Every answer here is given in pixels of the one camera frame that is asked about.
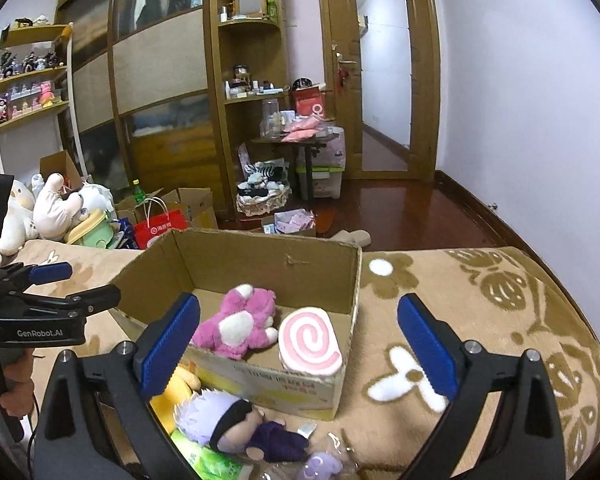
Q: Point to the brown floral blanket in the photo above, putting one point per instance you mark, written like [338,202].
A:
[480,285]

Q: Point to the pink packets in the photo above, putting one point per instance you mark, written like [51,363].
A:
[300,132]

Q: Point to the clear plastic container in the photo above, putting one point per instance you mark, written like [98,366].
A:
[270,117]

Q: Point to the small box of packets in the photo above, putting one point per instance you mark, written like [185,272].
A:
[292,222]

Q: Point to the red box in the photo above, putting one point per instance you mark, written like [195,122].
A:
[307,105]

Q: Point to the white-haired plush toy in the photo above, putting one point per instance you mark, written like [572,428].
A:
[97,197]

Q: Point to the pink swirl roll plush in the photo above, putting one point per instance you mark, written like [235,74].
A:
[305,335]

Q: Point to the wooden corner shelf unit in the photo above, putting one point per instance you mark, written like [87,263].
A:
[250,60]

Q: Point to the open cardboard box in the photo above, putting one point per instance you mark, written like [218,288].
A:
[195,205]
[60,165]

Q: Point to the yellow plush toy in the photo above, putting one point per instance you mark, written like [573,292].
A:
[177,387]

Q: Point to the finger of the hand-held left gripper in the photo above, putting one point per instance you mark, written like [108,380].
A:
[92,301]
[50,272]

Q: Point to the row of small figurines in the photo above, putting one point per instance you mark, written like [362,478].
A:
[30,62]

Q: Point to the blue packets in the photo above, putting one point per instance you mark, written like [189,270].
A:
[127,235]

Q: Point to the toy display shelf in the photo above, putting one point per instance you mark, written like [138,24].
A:
[30,112]

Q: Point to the white-haired plush doll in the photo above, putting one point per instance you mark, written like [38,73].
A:
[205,407]

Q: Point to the wooden door with glass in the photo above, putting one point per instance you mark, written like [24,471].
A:
[425,60]

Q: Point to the green pot plush toy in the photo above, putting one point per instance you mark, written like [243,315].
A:
[92,232]

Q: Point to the clear plastic storage bin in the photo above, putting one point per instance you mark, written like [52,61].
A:
[325,185]

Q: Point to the cardboard box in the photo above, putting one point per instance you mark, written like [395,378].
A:
[195,205]
[260,260]
[60,165]

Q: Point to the white printed bag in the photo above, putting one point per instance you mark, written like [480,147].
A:
[336,147]

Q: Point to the wooden picture frame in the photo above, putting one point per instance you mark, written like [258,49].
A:
[250,2]

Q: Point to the lace-trimmed basket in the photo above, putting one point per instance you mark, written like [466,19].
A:
[260,205]

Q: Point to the beige slipper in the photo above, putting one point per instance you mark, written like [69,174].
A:
[352,237]

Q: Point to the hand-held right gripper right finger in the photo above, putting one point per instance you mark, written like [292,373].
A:
[427,345]

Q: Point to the small pink plush figure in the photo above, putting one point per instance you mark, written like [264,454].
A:
[46,96]

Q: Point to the green tissue packet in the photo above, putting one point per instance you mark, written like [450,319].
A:
[210,465]

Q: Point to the black hat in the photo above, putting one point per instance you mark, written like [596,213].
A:
[302,83]

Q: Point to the person's left hand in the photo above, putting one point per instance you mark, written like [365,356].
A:
[22,392]

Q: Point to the red paper bag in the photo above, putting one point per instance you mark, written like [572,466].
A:
[160,230]

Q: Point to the wooden wardrobe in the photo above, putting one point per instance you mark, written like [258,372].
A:
[155,60]

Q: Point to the large cream plush toy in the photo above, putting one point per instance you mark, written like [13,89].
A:
[17,225]

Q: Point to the zebra striped cloth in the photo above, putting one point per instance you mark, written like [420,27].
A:
[262,172]

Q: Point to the red door charm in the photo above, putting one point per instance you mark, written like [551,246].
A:
[342,77]

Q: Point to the small purple plush toy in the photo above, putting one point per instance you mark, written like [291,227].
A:
[320,465]

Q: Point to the green bottle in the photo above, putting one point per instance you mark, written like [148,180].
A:
[139,194]

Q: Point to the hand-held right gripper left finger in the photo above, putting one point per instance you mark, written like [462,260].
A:
[172,345]

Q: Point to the small dark side table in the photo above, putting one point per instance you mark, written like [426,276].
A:
[307,165]

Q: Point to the white and pink plush toy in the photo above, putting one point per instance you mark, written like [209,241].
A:
[55,210]

